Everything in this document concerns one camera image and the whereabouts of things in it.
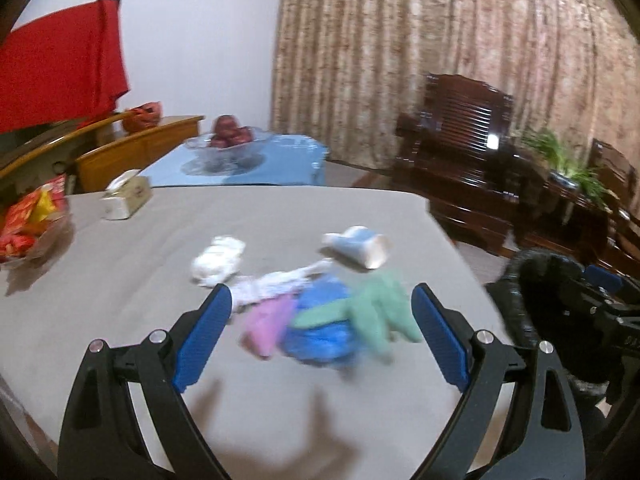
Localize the pink wrapper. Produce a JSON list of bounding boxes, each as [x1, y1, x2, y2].
[[243, 294, 297, 359]]

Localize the wooden bench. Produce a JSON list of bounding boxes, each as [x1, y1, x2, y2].
[[1, 112, 204, 198]]

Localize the green rubber glove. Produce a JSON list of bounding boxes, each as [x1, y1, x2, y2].
[[288, 272, 422, 362]]

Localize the dark wooden armchair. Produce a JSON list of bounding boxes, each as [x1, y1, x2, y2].
[[390, 74, 522, 256], [588, 139, 639, 278]]

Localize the red apples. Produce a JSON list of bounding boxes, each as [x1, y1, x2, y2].
[[209, 115, 254, 148]]

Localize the tissue box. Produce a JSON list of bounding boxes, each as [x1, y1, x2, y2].
[[100, 169, 152, 221]]

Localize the glass snack bowl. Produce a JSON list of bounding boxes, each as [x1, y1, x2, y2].
[[1, 174, 70, 268]]

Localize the dark wooden side table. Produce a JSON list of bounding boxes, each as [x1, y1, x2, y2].
[[513, 177, 606, 266]]

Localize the red cloth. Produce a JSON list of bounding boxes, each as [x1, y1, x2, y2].
[[1, 0, 129, 133]]

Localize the green potted plant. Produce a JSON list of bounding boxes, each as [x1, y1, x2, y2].
[[520, 127, 606, 208]]

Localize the blue plastic bag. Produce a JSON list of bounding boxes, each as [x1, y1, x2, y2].
[[280, 274, 361, 366]]

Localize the glass fruit bowl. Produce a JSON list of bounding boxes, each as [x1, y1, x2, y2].
[[182, 129, 273, 174]]

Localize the crumpled white tissue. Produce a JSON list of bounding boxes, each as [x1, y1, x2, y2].
[[191, 236, 246, 288]]

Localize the beige curtain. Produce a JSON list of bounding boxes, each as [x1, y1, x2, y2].
[[271, 0, 639, 169]]

